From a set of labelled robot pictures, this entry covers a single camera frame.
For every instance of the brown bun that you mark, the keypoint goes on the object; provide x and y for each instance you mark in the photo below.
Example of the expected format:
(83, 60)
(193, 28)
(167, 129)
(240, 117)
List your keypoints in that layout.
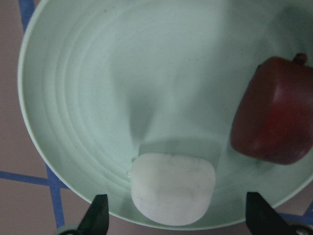
(274, 120)

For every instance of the light green plate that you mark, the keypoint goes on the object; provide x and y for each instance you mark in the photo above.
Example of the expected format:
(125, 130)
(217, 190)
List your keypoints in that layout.
(103, 81)

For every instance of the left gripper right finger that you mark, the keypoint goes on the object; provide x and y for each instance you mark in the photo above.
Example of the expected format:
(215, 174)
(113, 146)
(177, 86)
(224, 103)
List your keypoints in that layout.
(262, 219)

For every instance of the white bun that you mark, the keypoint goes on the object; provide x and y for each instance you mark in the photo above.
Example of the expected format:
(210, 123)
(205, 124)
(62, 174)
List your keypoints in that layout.
(174, 190)

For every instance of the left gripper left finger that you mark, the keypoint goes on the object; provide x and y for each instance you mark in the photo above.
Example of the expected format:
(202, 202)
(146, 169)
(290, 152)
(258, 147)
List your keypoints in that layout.
(96, 219)

